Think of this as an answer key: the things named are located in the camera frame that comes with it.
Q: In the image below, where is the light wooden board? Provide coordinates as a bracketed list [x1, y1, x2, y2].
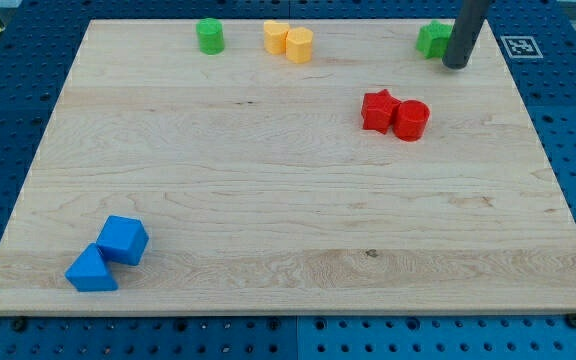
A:
[0, 19, 576, 317]

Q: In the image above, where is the yellow hexagon block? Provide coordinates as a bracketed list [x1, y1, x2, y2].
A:
[285, 27, 314, 64]

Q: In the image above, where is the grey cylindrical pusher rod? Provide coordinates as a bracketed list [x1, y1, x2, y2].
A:
[442, 0, 493, 70]

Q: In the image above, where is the black bolt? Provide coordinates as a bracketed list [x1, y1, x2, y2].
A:
[10, 317, 28, 333]
[565, 313, 576, 329]

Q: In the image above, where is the white fiducial marker tag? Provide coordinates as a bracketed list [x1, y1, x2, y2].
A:
[501, 35, 543, 59]

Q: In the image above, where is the green star block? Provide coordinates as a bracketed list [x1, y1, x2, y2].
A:
[415, 20, 453, 59]

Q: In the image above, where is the green cylinder block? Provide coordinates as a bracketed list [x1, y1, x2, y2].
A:
[195, 18, 225, 55]

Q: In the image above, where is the blue triangle block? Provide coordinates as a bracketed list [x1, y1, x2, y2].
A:
[64, 243, 118, 292]

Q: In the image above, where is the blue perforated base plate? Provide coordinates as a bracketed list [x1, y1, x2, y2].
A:
[0, 1, 576, 359]

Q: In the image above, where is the black bolt front right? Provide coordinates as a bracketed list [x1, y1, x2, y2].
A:
[565, 313, 576, 329]

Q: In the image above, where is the black bolt front left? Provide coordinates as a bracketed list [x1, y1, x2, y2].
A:
[10, 317, 28, 333]

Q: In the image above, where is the red cylinder block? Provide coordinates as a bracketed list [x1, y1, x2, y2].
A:
[393, 100, 430, 142]

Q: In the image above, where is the red star block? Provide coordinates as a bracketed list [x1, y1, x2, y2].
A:
[360, 89, 401, 134]

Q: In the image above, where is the blue cube block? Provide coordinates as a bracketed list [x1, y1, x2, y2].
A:
[96, 215, 149, 266]

